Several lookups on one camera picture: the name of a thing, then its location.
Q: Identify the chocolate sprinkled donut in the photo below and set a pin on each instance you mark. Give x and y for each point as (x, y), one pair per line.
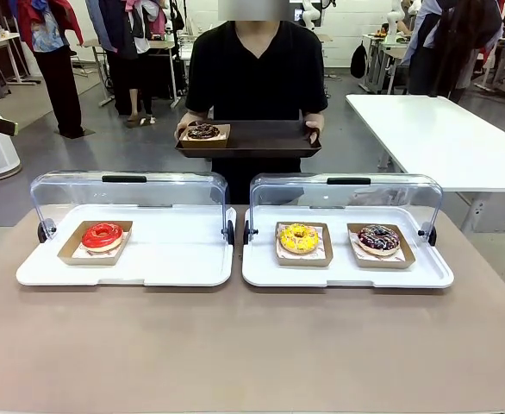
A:
(196, 133)

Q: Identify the red glazed donut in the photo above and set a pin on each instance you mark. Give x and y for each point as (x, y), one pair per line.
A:
(91, 239)

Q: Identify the white plastic display tray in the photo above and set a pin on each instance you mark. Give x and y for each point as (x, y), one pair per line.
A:
(170, 259)
(343, 278)

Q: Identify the person's left hand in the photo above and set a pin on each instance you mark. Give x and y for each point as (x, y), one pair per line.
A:
(319, 123)

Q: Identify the person's left forearm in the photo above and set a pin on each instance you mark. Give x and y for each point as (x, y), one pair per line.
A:
(313, 113)

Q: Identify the figure in dark clothes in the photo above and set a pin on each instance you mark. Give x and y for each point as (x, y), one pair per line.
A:
(127, 77)

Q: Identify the clear plastic tray lid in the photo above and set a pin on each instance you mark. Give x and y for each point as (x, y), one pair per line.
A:
(390, 194)
(170, 190)

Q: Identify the person's right hand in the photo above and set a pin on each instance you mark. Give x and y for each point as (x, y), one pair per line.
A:
(185, 121)

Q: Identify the white printed paper liner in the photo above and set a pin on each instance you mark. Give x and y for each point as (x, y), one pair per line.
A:
(80, 254)
(401, 256)
(321, 254)

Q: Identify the yellow sprinkled donut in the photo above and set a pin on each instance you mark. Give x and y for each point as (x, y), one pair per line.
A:
(289, 243)

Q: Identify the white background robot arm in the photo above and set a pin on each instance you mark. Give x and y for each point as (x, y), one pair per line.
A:
(394, 26)

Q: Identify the person in black shirt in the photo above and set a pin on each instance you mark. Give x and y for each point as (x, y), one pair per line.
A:
(257, 73)

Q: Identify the figure in red blue jacket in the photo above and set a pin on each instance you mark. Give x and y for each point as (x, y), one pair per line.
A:
(58, 86)

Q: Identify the purple white-drizzled donut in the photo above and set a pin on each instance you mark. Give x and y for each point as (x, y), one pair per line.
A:
(366, 241)

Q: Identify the person's right forearm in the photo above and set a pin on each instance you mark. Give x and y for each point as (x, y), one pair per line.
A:
(200, 113)

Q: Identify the brown cardboard donut box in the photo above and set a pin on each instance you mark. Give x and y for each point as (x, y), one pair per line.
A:
(300, 261)
(382, 264)
(69, 256)
(203, 143)

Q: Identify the black backpack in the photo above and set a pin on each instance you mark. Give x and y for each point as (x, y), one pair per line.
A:
(359, 62)

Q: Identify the large white table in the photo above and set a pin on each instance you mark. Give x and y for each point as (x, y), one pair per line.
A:
(442, 138)

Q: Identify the dark brown serving tray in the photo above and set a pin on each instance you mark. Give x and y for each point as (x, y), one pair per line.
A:
(265, 138)

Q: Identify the person in dark long coat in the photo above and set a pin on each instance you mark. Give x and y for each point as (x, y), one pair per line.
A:
(455, 43)

